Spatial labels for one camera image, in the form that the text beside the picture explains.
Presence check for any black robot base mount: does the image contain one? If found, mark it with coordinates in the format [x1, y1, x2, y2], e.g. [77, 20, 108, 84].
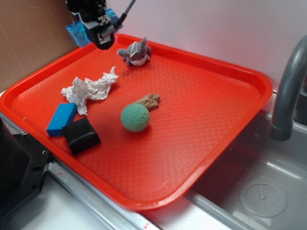
[0, 121, 50, 219]

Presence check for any blue sponge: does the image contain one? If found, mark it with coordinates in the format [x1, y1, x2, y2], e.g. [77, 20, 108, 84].
[65, 9, 119, 47]

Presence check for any blue rectangular block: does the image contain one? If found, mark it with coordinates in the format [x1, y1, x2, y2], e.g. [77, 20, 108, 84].
[47, 103, 77, 137]

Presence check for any grey sink faucet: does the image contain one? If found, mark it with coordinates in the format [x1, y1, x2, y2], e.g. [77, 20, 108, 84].
[270, 36, 307, 141]

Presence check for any grey sink basin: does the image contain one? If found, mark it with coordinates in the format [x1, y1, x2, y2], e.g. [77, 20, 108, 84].
[187, 112, 307, 230]

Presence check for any green textured ball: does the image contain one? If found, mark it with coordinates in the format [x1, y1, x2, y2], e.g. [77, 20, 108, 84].
[120, 103, 150, 132]

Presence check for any crumpled white paper towel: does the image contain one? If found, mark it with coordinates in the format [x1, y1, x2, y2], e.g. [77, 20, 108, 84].
[61, 66, 119, 116]

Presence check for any red plastic tray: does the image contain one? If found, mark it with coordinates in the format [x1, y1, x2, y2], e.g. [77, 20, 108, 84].
[0, 34, 273, 211]

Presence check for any brown cardboard panel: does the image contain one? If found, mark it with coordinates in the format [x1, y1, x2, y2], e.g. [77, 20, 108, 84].
[0, 0, 77, 91]

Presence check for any grey plush toy animal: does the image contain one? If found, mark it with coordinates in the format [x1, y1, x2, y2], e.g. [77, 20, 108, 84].
[117, 37, 152, 66]

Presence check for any brown wooden piece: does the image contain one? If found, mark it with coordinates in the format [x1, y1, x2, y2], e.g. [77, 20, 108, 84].
[135, 94, 161, 112]

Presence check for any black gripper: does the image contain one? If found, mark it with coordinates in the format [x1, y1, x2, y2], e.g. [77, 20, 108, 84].
[66, 0, 115, 50]

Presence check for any black rounded block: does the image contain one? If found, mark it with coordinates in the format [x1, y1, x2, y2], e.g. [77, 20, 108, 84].
[62, 117, 101, 155]

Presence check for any black ribbed cable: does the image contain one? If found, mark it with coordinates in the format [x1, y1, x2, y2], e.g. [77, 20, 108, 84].
[112, 0, 137, 29]

